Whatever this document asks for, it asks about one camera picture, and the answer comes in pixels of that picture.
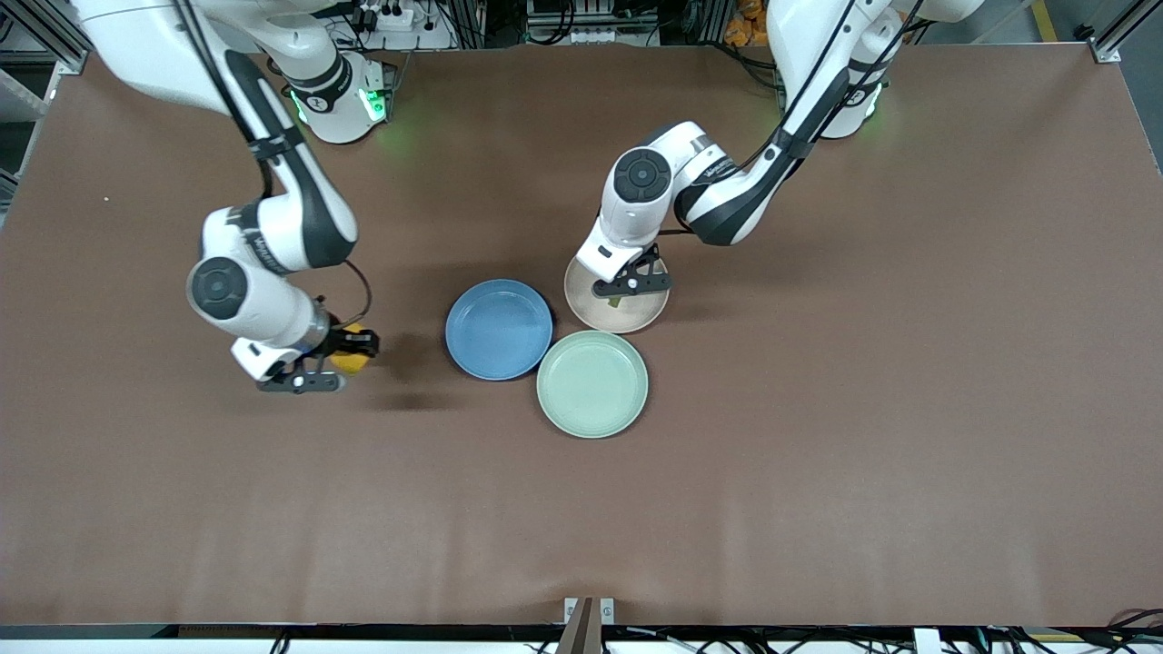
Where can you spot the mint green round plate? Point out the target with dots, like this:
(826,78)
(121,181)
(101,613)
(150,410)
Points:
(592,384)

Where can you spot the bag of orange items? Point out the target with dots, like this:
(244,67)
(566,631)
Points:
(745,27)

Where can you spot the metal table edge bracket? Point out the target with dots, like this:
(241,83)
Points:
(589,622)

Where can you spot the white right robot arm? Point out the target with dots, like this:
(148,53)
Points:
(300,209)

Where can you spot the white electronic equipment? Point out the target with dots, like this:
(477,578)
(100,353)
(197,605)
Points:
(572,18)

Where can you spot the blue round plate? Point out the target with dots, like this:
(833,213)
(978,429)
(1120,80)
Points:
(499,329)

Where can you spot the white power strip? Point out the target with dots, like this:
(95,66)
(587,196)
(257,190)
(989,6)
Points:
(386,14)

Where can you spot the beige round plate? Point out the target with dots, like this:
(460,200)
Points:
(636,316)

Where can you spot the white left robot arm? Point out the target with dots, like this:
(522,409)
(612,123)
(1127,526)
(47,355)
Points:
(727,200)

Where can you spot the yellow lemon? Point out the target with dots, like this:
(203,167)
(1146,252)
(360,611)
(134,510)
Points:
(350,361)

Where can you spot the aluminium frame profile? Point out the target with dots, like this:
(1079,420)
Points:
(1113,41)
(50,41)

